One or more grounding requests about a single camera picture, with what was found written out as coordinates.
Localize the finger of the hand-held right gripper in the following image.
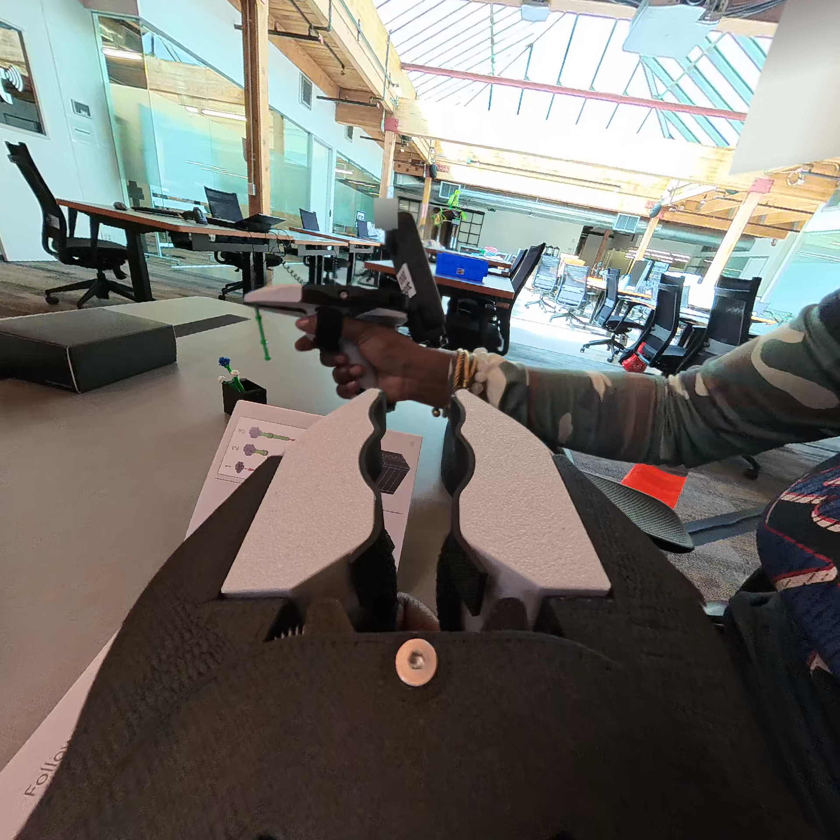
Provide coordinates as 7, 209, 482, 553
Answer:
242, 281, 395, 316

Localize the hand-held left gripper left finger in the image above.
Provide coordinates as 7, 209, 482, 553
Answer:
221, 390, 399, 628

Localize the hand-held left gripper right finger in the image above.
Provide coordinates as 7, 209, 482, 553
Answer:
436, 390, 614, 628

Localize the white instruction booklet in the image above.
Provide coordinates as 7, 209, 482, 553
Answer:
0, 399, 425, 838

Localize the black square frame brick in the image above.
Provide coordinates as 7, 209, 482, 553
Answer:
221, 377, 269, 416

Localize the matte black box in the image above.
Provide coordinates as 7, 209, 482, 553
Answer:
0, 305, 179, 393

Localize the person's right forearm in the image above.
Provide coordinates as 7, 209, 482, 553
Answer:
470, 287, 840, 469

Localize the grey desk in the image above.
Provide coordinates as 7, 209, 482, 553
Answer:
0, 296, 454, 775

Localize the person's right hand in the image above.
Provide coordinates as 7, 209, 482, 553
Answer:
293, 310, 460, 412

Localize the wooden table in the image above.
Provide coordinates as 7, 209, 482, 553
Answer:
58, 197, 384, 305
364, 256, 517, 355

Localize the blue plastic crate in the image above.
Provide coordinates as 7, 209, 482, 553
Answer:
435, 251, 490, 284

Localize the black office chair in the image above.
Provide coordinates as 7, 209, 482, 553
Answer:
203, 185, 287, 299
6, 141, 140, 311
528, 250, 631, 355
620, 272, 765, 480

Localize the black chair armrest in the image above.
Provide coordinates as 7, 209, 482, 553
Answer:
558, 453, 765, 555

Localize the orange traffic cone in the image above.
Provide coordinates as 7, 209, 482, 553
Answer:
619, 462, 690, 511

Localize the person's dark clothing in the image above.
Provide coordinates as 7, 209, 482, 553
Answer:
726, 451, 840, 840

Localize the gold bracelet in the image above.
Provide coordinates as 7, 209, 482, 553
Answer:
437, 347, 481, 418

